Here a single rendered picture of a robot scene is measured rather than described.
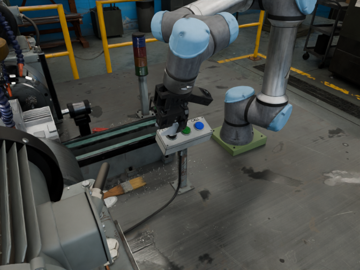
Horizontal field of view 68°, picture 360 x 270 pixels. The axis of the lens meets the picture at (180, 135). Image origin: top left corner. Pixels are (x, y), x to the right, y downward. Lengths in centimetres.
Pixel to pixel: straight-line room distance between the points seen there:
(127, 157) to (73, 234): 78
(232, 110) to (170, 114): 49
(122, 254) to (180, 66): 36
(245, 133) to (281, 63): 34
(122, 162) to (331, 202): 77
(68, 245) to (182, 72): 40
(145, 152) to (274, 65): 57
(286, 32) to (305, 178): 55
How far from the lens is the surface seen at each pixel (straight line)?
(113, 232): 48
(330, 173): 123
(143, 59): 129
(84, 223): 30
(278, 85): 102
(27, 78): 114
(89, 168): 103
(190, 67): 57
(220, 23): 63
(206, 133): 85
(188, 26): 55
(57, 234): 30
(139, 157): 108
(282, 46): 97
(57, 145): 75
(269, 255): 90
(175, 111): 67
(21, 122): 92
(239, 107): 110
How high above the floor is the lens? 154
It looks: 36 degrees down
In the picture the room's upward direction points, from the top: straight up
